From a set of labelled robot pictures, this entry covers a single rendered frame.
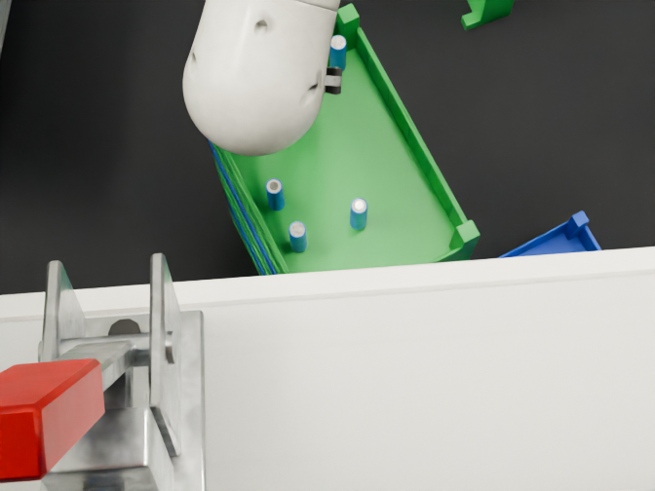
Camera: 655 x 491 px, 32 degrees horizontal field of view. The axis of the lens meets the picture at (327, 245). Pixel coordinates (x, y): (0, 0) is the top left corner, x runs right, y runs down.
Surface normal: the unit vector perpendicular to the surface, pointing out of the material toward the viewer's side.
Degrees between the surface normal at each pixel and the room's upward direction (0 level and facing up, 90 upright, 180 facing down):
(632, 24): 0
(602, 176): 0
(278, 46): 29
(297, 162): 0
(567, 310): 18
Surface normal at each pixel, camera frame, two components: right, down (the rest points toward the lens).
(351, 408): -0.03, -0.54
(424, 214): 0.00, -0.25
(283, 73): 0.41, 0.15
